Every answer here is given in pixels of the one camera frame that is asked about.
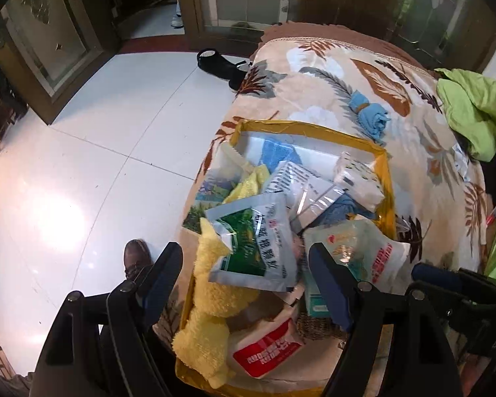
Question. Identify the leaf print blanket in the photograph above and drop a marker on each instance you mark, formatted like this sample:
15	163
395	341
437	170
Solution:
314	74

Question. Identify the yellow fluffy towel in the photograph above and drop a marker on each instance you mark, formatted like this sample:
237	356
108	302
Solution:
206	310

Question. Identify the landscape print sachet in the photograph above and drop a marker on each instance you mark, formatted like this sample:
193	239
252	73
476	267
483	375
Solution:
208	190

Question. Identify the lemon print tissue pack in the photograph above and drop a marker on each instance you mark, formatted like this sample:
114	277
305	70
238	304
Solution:
357	178

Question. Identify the black sandal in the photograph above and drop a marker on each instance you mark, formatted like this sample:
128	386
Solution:
215	62

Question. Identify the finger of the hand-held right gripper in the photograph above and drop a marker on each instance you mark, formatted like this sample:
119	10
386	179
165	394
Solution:
434	275

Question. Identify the blue towel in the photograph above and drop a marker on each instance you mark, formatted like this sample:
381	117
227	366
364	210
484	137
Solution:
279	153

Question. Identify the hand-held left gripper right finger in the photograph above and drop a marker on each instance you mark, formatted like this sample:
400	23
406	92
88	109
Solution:
330	285

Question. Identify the yellow-rimmed white box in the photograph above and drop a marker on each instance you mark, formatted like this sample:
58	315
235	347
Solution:
334	134

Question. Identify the pale yellow cloth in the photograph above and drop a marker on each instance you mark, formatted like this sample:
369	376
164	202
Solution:
248	184

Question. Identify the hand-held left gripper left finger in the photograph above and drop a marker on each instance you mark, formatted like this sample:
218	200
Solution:
163	277

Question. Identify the small white packet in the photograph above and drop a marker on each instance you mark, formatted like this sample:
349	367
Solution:
461	163

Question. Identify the green white sachet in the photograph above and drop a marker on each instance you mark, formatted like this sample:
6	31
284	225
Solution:
252	244

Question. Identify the small red item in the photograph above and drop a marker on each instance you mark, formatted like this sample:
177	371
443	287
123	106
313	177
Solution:
494	211

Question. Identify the green quilt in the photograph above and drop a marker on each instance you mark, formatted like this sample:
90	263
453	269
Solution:
479	103

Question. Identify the teal tissue pack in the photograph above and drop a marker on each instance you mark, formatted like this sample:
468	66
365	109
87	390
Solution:
316	297

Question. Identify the white bag red label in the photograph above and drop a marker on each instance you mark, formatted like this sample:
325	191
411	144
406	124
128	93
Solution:
268	347

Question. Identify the wooden glass door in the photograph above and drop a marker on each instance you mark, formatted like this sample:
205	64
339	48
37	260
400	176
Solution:
45	37

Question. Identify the rolled blue cloth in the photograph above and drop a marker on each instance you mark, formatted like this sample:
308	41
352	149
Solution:
370	115

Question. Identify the white text packet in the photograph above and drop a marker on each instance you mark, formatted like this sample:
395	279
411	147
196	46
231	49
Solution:
291	178

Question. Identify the picture bag red text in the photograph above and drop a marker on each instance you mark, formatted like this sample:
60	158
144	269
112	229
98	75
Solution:
372	252

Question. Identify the person's brown shoe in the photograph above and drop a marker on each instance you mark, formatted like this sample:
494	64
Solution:
134	256

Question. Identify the brown woven pouch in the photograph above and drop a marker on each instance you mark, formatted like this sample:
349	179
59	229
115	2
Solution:
314	328

